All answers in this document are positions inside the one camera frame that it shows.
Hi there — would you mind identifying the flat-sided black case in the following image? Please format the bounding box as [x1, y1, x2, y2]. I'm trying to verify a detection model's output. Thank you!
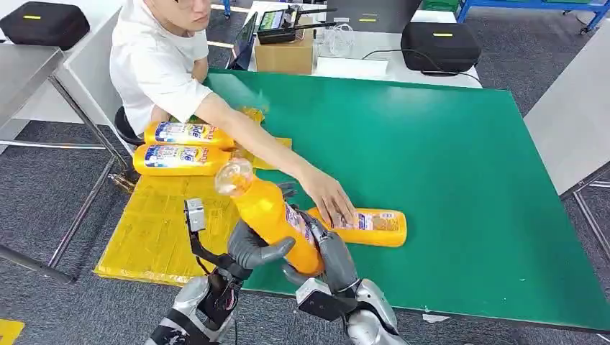
[326, 0, 424, 35]

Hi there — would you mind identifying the cardboard box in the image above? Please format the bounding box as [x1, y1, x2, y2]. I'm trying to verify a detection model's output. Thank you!
[253, 28, 316, 75]

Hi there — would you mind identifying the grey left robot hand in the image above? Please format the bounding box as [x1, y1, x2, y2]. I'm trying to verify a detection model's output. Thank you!
[227, 218, 297, 282]

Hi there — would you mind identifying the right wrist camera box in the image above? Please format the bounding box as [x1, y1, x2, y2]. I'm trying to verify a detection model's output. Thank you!
[295, 278, 359, 323]

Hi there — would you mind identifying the grey table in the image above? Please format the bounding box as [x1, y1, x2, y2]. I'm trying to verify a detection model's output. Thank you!
[523, 21, 610, 267]

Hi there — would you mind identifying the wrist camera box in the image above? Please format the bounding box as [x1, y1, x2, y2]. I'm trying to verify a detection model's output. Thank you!
[183, 197, 206, 234]
[295, 278, 359, 323]

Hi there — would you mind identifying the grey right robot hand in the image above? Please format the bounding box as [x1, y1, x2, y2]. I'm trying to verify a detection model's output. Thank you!
[281, 182, 359, 294]

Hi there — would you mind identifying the person's hand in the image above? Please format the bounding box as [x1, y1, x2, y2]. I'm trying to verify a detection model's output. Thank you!
[297, 164, 358, 230]

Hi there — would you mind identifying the rounded black case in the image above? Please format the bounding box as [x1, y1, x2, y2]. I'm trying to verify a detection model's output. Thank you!
[0, 1, 91, 51]
[400, 21, 482, 75]

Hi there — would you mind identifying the blue metal rack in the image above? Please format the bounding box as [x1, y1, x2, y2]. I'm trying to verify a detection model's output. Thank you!
[455, 0, 610, 35]

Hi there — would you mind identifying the green plastic crate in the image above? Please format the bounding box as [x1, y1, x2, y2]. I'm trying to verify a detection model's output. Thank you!
[422, 0, 461, 13]

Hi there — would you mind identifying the steel table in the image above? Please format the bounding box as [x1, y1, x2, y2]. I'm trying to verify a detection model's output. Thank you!
[0, 42, 132, 287]

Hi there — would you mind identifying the orange drink bottle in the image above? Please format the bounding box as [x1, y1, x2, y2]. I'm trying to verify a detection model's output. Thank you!
[132, 144, 235, 178]
[143, 121, 236, 150]
[214, 158, 326, 278]
[306, 207, 408, 249]

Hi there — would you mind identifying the black remote controller with antennas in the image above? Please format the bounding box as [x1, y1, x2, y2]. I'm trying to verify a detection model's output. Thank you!
[256, 4, 338, 46]

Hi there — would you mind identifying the black stool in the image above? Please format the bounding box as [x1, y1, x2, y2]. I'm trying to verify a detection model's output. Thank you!
[113, 106, 146, 147]

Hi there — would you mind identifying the white side table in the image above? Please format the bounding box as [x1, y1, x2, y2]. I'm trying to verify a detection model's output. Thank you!
[52, 6, 135, 155]

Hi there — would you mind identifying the person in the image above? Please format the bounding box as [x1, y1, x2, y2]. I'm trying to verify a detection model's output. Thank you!
[109, 0, 249, 139]

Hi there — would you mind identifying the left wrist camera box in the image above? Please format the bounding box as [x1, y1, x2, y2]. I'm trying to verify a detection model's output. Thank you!
[183, 197, 206, 234]

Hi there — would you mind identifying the green table mat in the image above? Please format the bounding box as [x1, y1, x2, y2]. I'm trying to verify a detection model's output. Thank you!
[204, 68, 610, 334]

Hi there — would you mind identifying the black cable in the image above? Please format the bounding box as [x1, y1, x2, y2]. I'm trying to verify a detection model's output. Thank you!
[361, 47, 483, 84]

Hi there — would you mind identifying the dark laptop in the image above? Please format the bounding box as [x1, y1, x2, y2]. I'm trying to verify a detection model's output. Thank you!
[227, 11, 259, 71]

